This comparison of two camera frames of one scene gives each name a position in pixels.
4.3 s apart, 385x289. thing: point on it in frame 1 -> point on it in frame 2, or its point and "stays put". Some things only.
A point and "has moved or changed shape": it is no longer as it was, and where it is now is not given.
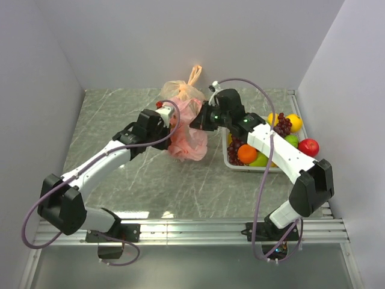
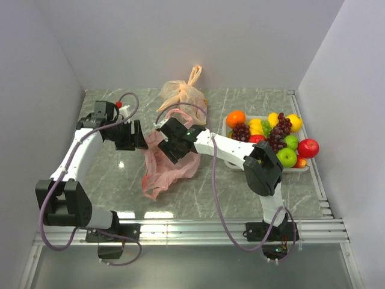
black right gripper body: [213, 118] -> [166, 147]
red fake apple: [309, 146] stays put
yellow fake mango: [270, 117] stays put
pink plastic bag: [188, 142] has moved or changed shape
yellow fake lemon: [296, 122] stays put
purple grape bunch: [283, 127] stays put
